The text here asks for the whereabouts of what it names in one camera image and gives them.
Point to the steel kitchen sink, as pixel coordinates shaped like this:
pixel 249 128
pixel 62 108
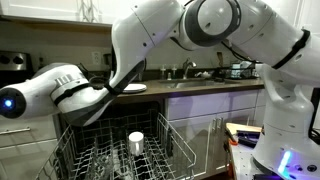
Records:
pixel 193 83

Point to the black stove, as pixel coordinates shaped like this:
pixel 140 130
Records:
pixel 13 61

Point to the gray lower door cabinet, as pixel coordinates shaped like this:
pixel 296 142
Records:
pixel 200 110

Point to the large white plate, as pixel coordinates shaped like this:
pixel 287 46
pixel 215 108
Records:
pixel 135 88

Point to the wooden board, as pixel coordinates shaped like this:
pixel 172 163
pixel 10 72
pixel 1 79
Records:
pixel 243 127

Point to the black dish drying rack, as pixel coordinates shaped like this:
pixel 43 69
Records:
pixel 240 71

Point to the clear drinking glass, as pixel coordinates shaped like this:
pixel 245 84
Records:
pixel 104 165

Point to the robot mounting table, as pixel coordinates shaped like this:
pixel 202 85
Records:
pixel 243 160

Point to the white upper cabinet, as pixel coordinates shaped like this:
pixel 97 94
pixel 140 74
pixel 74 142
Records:
pixel 50 8

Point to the gray drawer cabinet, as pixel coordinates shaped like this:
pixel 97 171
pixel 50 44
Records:
pixel 26 153

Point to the chrome faucet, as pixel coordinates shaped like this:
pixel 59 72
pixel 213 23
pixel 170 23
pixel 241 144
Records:
pixel 186 66

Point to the white mug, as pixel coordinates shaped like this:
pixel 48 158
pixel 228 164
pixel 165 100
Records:
pixel 136 143

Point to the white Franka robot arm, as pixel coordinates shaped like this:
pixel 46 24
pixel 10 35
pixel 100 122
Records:
pixel 266 50

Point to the white wall outlet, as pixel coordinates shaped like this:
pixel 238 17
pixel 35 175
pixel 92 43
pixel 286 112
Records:
pixel 96 57

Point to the clear soap bottle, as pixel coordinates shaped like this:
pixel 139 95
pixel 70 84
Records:
pixel 174 72
pixel 162 73

